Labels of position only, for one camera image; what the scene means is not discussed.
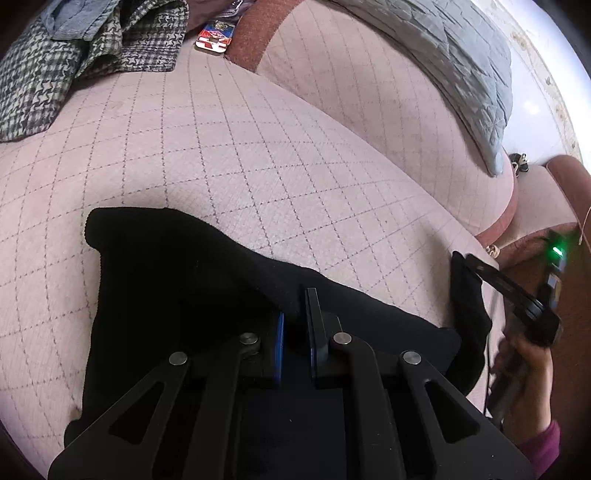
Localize purple sleeve forearm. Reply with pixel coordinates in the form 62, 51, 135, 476
517, 420, 561, 479

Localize grey quilted blanket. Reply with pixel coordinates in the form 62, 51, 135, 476
338, 1, 513, 177

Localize black small item on ledge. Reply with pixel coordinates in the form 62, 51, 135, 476
509, 153, 529, 177

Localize red blue snack packet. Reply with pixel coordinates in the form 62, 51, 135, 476
194, 20, 235, 55

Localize pink bolster pillow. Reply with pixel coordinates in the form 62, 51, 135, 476
228, 1, 517, 246

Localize black pants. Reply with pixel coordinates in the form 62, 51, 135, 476
64, 206, 493, 480

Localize blue denim garment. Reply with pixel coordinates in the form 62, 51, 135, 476
40, 0, 120, 42

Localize pink armrest cushion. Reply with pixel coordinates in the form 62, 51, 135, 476
495, 155, 590, 269

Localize houndstooth checked coat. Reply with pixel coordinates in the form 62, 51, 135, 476
1, 1, 189, 142

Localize right hand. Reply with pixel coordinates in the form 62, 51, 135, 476
493, 332, 553, 444

